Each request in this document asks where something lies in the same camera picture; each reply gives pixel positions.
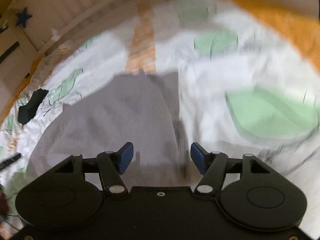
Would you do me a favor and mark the wooden bed headboard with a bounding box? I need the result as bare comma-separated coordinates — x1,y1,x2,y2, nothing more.
1,0,117,61

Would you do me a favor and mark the grey knitted sweater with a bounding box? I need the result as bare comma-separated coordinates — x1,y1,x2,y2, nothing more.
27,72,190,187

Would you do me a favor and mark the dark blue star decoration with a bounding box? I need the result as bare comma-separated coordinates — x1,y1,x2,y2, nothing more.
16,7,33,29

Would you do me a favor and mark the black garment on bed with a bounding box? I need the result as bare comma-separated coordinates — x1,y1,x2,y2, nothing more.
17,88,48,125

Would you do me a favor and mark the white leaf-print bed sheet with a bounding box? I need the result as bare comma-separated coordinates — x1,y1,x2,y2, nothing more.
1,0,319,238

